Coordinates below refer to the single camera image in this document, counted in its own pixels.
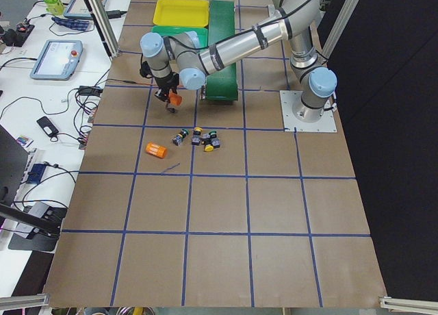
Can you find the yellow plastic tray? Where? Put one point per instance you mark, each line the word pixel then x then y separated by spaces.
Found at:
pixel 182 13

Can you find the green plastic tray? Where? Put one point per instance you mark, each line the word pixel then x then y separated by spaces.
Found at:
pixel 202 33

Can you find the blue patterned cloth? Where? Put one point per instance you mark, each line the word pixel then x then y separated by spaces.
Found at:
pixel 73 24

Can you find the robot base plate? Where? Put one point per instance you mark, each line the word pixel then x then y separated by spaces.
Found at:
pixel 298 118

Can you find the green drink bottle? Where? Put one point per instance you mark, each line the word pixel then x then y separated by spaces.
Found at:
pixel 54 7

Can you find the yellow push button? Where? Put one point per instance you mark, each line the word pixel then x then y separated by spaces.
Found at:
pixel 197 136
pixel 211 144

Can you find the orange cylinder marked 4680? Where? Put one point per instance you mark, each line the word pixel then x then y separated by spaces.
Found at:
pixel 156 150

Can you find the aluminium frame post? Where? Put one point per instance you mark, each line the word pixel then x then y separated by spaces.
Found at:
pixel 103 26

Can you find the black phone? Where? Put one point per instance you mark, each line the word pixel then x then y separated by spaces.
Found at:
pixel 47 126

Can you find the black monitor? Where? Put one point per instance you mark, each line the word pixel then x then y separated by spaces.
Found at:
pixel 39 217

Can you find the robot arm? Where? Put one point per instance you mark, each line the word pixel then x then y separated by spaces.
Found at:
pixel 174 60

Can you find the teach pendant tablet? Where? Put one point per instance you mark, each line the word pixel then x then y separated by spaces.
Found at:
pixel 76 9
pixel 57 60

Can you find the plain orange cylinder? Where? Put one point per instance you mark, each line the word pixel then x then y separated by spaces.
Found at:
pixel 175 99

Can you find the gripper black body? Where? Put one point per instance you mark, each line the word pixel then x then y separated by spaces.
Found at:
pixel 166 83

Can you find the green push button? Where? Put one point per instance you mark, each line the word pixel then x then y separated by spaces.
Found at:
pixel 206 138
pixel 179 137

